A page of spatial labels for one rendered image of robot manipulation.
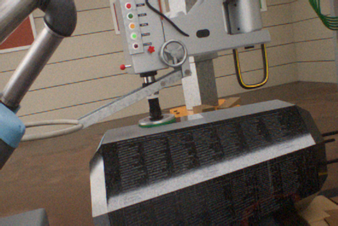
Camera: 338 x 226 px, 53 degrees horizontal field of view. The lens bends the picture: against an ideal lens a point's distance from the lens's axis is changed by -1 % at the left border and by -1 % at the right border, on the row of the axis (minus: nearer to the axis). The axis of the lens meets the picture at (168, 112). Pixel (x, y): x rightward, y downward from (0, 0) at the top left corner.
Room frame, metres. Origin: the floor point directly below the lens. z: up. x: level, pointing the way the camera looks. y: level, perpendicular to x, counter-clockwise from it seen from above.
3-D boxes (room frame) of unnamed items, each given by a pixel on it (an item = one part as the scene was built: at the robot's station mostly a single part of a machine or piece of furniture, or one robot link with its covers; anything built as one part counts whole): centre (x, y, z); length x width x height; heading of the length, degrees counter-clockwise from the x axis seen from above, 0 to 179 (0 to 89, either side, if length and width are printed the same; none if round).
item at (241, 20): (2.13, -0.56, 1.39); 0.19 x 0.19 x 0.20
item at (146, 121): (1.96, 0.07, 0.89); 0.21 x 0.21 x 0.01
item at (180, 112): (2.72, -0.28, 0.76); 0.49 x 0.49 x 0.05; 6
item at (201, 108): (2.46, -0.26, 0.81); 0.20 x 0.10 x 0.05; 14
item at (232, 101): (2.56, -0.47, 0.80); 0.20 x 0.10 x 0.05; 135
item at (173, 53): (1.87, -0.08, 1.24); 0.15 x 0.10 x 0.15; 105
